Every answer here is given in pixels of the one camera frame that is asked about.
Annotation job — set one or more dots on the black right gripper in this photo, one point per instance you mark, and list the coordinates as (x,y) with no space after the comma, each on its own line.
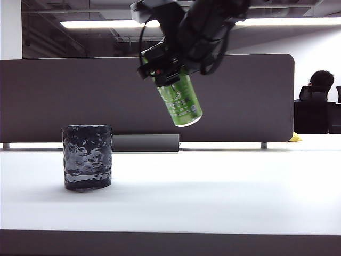
(197,40)

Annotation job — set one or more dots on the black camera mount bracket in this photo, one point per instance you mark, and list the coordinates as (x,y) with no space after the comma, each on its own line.
(170,26)

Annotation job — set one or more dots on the seated dark-haired person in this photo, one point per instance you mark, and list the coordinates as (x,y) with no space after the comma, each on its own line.
(322,80)

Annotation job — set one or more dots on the grey desk divider panel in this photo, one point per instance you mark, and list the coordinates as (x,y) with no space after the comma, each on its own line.
(80,93)

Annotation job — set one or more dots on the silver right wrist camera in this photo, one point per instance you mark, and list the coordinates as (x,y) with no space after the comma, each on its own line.
(141,13)

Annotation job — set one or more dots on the long ceiling light strip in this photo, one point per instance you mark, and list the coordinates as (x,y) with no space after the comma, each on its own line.
(101,24)

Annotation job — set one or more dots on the small yellow object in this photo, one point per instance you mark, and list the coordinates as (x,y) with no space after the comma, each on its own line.
(296,137)

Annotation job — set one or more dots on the metal divider support leg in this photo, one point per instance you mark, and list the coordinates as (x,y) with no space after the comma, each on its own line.
(6,145)
(263,145)

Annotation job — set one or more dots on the dark textured glass cup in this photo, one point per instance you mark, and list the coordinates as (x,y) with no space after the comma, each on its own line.
(86,160)

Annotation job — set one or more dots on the green Monster energy can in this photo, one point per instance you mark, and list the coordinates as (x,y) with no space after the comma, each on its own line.
(183,101)

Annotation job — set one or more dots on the black office chair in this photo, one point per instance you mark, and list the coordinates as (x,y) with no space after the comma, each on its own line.
(335,117)
(310,114)

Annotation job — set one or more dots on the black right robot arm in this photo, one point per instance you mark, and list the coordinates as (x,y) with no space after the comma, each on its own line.
(221,6)

